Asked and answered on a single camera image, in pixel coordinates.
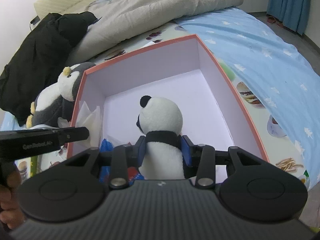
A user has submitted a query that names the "grey white penguin plush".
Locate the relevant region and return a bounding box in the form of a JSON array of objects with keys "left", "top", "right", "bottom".
[{"left": 25, "top": 62, "right": 95, "bottom": 129}]

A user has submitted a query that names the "person's left hand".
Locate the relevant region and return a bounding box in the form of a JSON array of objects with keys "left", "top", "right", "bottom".
[{"left": 1, "top": 170, "right": 25, "bottom": 229}]

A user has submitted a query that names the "blue curtain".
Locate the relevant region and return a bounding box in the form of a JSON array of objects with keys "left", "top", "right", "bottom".
[{"left": 267, "top": 0, "right": 311, "bottom": 35}]

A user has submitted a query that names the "grey duvet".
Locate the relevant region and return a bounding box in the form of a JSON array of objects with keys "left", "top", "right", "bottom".
[{"left": 66, "top": 0, "right": 244, "bottom": 66}]

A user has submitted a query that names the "panda plush toy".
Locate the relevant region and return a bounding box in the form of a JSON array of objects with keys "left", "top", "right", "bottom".
[{"left": 136, "top": 95, "right": 185, "bottom": 180}]

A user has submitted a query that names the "black jacket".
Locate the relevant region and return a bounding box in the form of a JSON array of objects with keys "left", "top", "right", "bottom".
[{"left": 1, "top": 11, "right": 98, "bottom": 126}]

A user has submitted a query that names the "blue snack packet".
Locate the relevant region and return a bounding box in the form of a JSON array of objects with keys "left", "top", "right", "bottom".
[{"left": 98, "top": 136, "right": 146, "bottom": 185}]

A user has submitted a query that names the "blue patterned bed sheet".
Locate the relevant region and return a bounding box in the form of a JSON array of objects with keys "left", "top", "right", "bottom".
[{"left": 176, "top": 8, "right": 319, "bottom": 186}]

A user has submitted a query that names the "orange cardboard box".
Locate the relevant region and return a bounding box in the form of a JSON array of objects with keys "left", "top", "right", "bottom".
[{"left": 71, "top": 35, "right": 268, "bottom": 160}]

